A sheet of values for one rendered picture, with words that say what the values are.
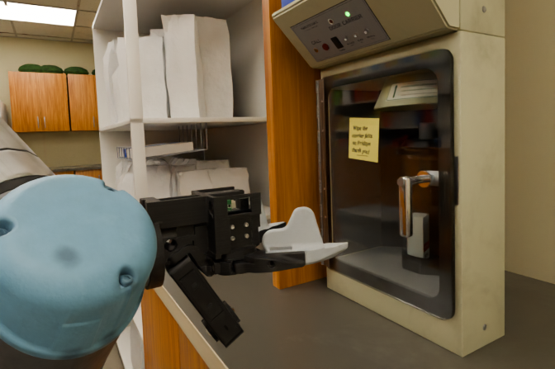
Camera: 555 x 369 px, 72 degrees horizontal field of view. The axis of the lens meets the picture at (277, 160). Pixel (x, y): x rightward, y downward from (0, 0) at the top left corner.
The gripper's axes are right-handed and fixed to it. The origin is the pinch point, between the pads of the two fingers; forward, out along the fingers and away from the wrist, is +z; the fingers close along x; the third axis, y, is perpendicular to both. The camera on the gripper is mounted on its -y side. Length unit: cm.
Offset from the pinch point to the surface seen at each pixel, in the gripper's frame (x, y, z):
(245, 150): 153, 6, 64
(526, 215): 8, -7, 66
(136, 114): 111, 23, 0
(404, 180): -0.3, 5.9, 16.4
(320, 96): 25.5, 20.8, 21.3
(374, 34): 6.7, 28.5, 18.1
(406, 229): -0.4, -1.3, 16.6
